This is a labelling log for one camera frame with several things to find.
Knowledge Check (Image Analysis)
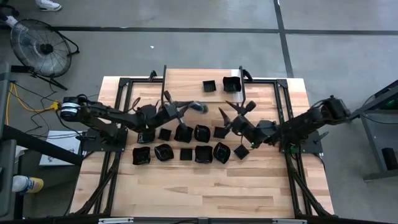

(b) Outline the wooden shelf with black legs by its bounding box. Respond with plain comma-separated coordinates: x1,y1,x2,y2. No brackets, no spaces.
159,64,248,116

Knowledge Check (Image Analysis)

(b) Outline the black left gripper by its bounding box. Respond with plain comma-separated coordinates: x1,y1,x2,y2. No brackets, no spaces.
158,90,200,134

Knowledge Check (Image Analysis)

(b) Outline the black aluminium table frame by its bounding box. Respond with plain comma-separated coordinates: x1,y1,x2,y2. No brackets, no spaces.
70,70,335,218

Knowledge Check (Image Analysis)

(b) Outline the silver metal bracket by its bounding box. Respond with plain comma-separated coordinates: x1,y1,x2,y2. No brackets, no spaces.
98,217,134,224
272,218,308,224

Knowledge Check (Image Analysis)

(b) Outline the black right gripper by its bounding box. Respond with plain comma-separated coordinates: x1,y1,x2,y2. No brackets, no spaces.
218,100,261,139

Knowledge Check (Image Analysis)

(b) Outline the yellow power cable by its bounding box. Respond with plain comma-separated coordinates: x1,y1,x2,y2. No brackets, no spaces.
5,82,62,125

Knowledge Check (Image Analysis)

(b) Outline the black leaf shaped plate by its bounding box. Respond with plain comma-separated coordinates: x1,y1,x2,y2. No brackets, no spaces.
213,141,232,165
188,100,210,114

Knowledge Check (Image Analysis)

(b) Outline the person's leg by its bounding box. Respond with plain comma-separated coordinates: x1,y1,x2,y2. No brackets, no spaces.
0,3,20,19

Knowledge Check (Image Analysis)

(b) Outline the gray metal cart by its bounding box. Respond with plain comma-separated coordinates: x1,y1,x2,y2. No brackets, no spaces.
353,79,398,181

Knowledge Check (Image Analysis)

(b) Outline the black wavy square plate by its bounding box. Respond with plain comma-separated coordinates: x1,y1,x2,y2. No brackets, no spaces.
173,124,195,144
132,146,152,166

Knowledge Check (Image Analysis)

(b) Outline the gray side desk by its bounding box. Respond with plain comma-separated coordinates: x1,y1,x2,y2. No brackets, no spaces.
0,62,18,218

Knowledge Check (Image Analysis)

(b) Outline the black diagonal support beam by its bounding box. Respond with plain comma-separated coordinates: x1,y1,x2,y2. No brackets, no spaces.
0,124,85,166

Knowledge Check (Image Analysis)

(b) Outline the white printed box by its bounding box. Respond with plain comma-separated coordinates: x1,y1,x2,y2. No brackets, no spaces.
39,129,84,167

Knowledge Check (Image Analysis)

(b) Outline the black floor fan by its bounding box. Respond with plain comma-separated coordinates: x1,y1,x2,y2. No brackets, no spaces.
9,17,80,91

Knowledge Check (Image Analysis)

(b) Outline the person's white shoe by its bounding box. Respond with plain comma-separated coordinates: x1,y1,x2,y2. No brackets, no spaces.
6,14,20,28
34,0,63,12

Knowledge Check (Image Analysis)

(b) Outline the thin black floor cable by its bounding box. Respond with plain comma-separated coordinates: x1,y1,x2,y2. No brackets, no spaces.
12,82,94,139

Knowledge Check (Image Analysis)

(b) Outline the black box on cart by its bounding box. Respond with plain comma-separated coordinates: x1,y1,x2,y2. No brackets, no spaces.
381,147,398,170

